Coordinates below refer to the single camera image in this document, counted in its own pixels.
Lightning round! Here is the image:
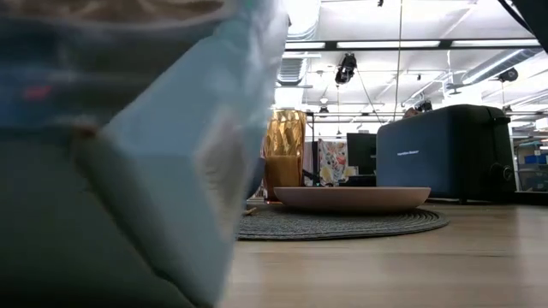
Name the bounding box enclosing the amber faceted tumbler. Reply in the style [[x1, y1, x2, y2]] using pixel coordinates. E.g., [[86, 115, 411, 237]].
[[262, 109, 307, 202]]

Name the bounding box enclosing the pink plate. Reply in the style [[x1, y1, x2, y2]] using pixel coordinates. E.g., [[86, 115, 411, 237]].
[[272, 186, 432, 215]]

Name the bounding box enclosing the blue cinnamon cereal box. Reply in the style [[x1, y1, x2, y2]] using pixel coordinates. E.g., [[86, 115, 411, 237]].
[[0, 0, 291, 308]]

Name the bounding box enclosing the orange juice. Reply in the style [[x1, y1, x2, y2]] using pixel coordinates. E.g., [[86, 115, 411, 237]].
[[264, 154, 303, 201]]

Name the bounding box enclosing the floral cloth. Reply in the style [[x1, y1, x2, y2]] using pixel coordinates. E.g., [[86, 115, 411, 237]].
[[317, 139, 348, 187]]

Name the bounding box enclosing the dark background monitor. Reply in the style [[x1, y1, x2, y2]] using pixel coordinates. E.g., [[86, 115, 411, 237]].
[[346, 132, 378, 176]]

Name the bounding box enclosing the grey round woven placemat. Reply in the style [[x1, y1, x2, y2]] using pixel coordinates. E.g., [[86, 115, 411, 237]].
[[236, 202, 450, 242]]

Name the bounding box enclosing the black overhead beam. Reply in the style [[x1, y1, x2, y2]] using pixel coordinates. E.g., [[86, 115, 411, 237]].
[[282, 38, 543, 51]]

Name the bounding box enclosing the thin hanging pole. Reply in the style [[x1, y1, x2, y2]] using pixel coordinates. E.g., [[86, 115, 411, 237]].
[[392, 0, 404, 123]]

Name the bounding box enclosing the black toaster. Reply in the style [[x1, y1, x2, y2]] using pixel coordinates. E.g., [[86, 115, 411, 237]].
[[375, 104, 518, 204]]

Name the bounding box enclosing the background shelf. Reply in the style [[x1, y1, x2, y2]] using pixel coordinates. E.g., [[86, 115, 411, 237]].
[[515, 139, 548, 193]]

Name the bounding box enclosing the black aluminium table frame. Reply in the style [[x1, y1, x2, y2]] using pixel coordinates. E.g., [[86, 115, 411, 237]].
[[427, 190, 548, 207]]

